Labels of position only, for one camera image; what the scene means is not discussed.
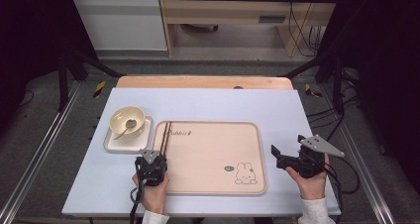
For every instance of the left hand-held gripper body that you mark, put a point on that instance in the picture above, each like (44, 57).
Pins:
(152, 171)

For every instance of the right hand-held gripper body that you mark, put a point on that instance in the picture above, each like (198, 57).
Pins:
(312, 163)

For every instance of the cream square plate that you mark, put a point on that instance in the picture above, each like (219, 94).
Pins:
(132, 144)

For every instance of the metal spoon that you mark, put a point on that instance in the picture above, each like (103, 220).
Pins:
(131, 123)

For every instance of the beige tray with rabbit print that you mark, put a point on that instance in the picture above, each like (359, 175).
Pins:
(211, 158)

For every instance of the cream bowl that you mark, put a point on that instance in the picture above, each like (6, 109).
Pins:
(119, 118)

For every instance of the person's right hand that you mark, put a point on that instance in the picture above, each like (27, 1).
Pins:
(312, 187)

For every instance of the person's left hand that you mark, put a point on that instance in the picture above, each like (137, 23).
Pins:
(153, 197)

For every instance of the yellow black tape strip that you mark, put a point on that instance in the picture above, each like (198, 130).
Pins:
(99, 89)
(310, 91)

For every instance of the white table board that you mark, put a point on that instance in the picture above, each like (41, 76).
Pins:
(214, 105)

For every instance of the wooden table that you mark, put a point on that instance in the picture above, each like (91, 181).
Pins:
(185, 82)

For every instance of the dark table grommet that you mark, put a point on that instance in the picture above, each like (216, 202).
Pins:
(238, 87)

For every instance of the grey desk label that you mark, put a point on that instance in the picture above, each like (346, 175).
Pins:
(271, 19)

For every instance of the black curtain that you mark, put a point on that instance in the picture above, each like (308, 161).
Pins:
(26, 35)
(389, 52)

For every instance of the white cabinet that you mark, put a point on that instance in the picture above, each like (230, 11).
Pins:
(122, 25)

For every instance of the light wooden desk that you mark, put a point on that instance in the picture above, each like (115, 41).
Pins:
(231, 11)

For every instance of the aluminium floor rail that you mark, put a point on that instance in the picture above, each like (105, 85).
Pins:
(371, 184)
(32, 171)

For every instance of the black metal frame stand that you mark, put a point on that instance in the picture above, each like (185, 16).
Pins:
(337, 85)
(62, 78)

